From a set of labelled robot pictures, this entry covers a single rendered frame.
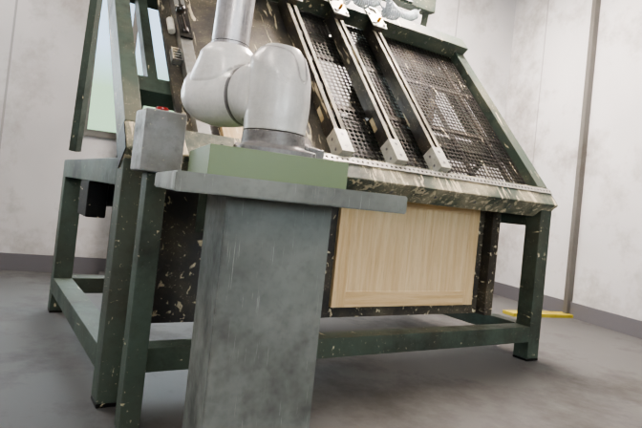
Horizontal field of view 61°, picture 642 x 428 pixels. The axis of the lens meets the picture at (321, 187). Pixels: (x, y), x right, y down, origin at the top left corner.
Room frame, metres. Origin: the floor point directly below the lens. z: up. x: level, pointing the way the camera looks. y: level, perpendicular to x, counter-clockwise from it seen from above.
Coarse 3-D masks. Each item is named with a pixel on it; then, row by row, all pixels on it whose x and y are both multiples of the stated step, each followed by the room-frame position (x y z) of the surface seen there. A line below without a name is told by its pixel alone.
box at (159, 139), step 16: (144, 112) 1.55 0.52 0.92; (160, 112) 1.55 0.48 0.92; (144, 128) 1.53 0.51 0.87; (160, 128) 1.56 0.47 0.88; (176, 128) 1.58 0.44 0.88; (144, 144) 1.53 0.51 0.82; (160, 144) 1.56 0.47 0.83; (176, 144) 1.58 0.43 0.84; (144, 160) 1.54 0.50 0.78; (160, 160) 1.56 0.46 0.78; (176, 160) 1.58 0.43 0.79
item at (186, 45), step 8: (176, 0) 2.33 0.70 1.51; (176, 16) 2.26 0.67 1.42; (176, 24) 2.25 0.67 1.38; (176, 32) 2.24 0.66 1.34; (184, 40) 2.18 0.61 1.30; (184, 48) 2.15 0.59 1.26; (192, 48) 2.18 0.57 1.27; (184, 56) 2.12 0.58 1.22; (192, 56) 2.14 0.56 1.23; (184, 64) 2.10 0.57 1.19; (192, 64) 2.11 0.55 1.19; (184, 72) 2.09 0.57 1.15; (192, 120) 1.96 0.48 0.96; (192, 128) 1.95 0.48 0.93; (200, 128) 1.91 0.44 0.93; (208, 128) 1.93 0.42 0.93
